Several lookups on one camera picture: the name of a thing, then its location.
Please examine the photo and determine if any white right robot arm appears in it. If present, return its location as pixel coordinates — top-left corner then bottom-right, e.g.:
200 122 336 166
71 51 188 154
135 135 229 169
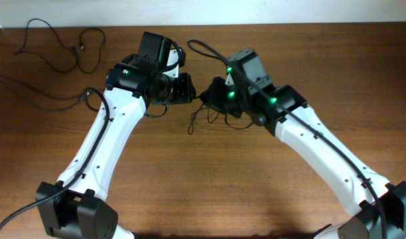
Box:
204 48 406 238

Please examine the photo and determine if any black cable bundle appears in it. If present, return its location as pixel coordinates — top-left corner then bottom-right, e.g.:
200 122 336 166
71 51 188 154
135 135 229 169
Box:
186 94 229 135

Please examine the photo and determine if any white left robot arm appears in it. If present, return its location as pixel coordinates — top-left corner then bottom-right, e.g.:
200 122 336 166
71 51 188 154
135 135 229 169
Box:
35 32 196 238

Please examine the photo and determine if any black USB cable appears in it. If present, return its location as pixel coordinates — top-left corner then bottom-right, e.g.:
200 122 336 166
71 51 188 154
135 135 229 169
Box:
13 18 107 74
0 69 98 112

